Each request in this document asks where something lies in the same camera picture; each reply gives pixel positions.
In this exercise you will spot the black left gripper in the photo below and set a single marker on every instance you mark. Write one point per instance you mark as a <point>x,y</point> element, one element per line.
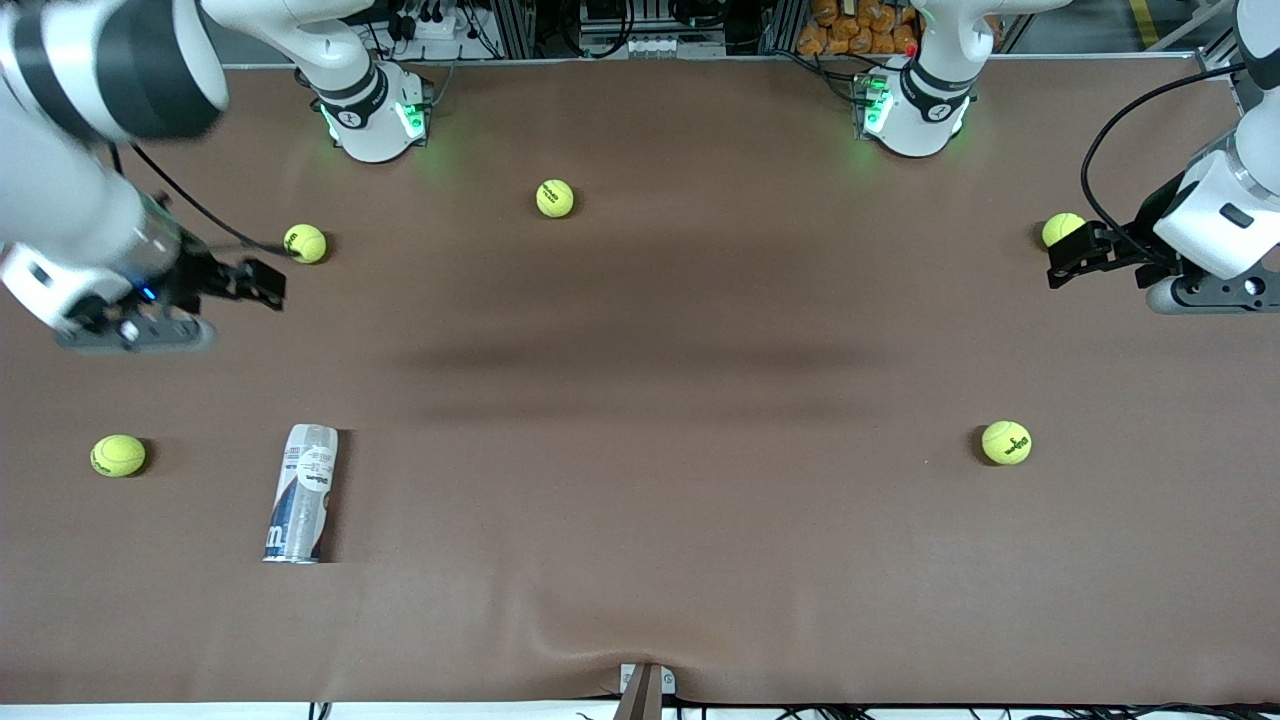
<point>1148,231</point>

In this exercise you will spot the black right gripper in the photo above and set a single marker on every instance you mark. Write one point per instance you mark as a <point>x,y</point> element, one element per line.
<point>197,277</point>

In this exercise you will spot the clear tennis ball can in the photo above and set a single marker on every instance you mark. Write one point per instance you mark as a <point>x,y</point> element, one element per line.
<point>300,495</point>

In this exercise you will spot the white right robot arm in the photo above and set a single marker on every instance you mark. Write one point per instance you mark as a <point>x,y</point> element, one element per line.
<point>100,60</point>

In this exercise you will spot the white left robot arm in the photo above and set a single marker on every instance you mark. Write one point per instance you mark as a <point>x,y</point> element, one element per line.
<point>925,110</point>

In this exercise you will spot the yellow tennis ball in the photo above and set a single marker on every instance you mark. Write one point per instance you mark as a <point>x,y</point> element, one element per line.
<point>1060,228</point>
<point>555,198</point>
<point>1006,442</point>
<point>305,243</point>
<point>118,455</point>

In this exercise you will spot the white power strip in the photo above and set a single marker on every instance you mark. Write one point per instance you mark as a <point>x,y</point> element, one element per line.
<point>435,27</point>

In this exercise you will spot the brown table mat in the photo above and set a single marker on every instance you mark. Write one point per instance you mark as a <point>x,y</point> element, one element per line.
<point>640,500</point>

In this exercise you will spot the white terminal block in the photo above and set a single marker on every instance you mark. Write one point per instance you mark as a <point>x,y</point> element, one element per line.
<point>655,46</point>

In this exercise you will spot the metal corner bracket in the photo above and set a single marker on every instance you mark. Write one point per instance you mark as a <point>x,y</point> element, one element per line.
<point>1219,72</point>

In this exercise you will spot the aluminium frame post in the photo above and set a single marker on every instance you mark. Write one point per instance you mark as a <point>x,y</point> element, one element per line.
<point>785,25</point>
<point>515,28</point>

